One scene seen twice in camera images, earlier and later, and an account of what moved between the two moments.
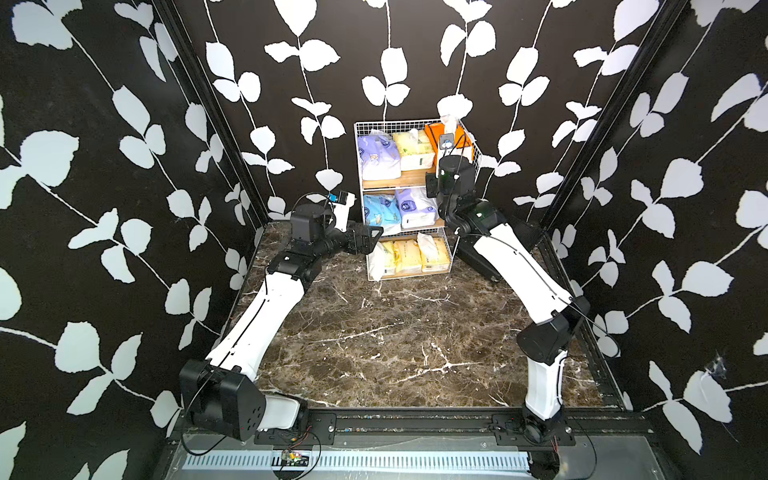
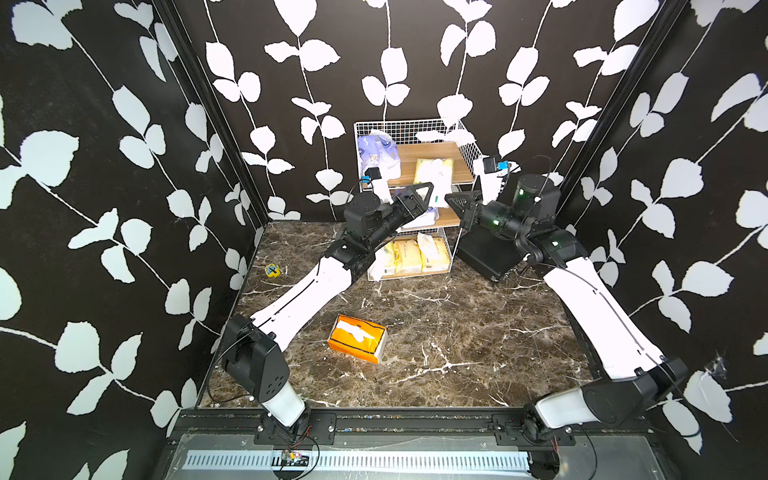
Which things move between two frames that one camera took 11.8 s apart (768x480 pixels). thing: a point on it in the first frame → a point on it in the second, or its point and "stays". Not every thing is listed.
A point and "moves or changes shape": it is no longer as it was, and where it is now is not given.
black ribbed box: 470,255 stays
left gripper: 364,239 → 413,208
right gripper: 434,183 → 473,219
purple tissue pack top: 380,156 stays
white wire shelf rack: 393,159 stays
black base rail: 523,428 stays
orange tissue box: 433,132 → 359,339
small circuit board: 291,459 stays
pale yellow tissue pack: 415,148 moves or changes shape
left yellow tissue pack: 382,261 stays
